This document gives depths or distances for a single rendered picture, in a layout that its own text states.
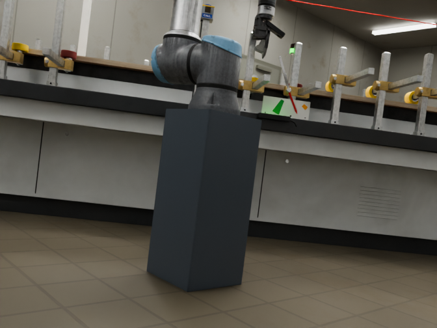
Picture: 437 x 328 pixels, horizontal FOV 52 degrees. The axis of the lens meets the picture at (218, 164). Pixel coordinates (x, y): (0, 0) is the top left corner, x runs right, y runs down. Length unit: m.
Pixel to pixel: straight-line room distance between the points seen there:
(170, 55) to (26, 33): 4.20
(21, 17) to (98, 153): 3.43
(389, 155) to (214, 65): 1.38
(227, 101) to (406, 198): 1.67
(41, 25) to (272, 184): 3.96
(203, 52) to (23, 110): 1.17
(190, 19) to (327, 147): 1.15
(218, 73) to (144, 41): 4.93
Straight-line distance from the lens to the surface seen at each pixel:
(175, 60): 1.66
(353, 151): 2.56
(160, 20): 6.66
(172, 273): 1.57
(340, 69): 2.55
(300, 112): 2.44
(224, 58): 1.57
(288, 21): 8.57
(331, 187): 2.74
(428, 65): 2.78
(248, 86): 2.39
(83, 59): 2.59
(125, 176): 2.57
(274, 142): 2.42
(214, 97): 1.55
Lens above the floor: 0.45
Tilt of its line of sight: 1 degrees down
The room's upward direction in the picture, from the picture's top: 7 degrees clockwise
